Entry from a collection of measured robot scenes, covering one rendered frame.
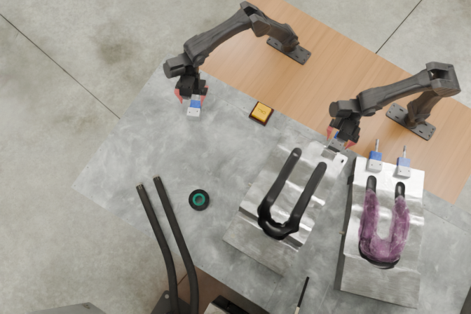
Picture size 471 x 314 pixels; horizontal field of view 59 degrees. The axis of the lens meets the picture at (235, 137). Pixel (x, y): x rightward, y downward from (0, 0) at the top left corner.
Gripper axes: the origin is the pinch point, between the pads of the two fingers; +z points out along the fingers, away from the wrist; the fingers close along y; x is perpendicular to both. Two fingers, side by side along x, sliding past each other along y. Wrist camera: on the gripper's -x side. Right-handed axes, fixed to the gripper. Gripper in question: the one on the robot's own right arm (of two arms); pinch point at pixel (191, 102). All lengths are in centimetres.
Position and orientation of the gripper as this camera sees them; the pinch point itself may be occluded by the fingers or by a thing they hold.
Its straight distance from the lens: 162.4
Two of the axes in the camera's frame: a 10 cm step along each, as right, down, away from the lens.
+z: -0.6, 7.4, 6.7
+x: 1.3, -6.6, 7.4
